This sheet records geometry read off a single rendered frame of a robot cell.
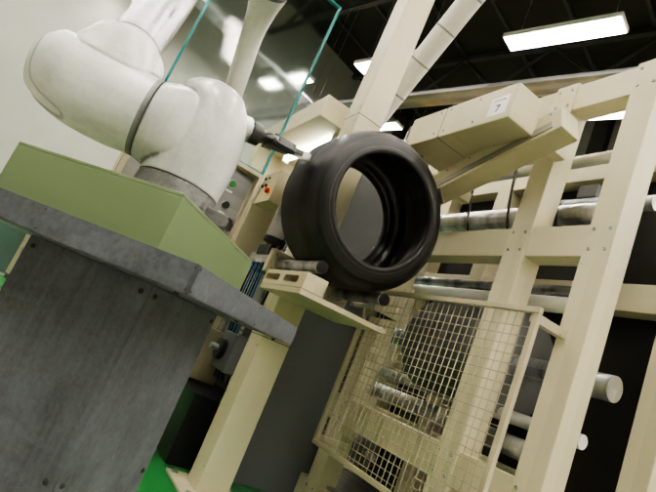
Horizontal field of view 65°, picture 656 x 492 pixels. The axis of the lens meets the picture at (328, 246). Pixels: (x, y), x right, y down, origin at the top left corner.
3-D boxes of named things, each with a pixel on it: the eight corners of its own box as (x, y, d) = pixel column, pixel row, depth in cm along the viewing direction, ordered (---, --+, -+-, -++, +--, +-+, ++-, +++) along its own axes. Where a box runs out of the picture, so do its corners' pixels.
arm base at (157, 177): (205, 215, 84) (220, 185, 86) (96, 179, 90) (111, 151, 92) (241, 251, 101) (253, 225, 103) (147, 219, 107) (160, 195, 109)
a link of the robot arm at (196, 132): (223, 197, 92) (271, 95, 97) (123, 149, 88) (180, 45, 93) (212, 215, 107) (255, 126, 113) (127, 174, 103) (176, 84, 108)
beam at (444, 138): (402, 146, 235) (413, 118, 239) (441, 174, 246) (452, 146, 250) (507, 115, 182) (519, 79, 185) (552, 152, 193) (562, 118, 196)
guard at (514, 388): (310, 441, 216) (371, 288, 231) (314, 443, 217) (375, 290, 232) (464, 551, 137) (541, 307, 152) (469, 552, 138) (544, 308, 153)
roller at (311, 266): (274, 267, 204) (278, 257, 205) (284, 272, 206) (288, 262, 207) (314, 270, 173) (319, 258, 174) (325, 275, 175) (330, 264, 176)
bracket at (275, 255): (261, 269, 204) (271, 247, 206) (341, 308, 221) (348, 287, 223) (265, 269, 201) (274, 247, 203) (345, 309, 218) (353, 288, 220)
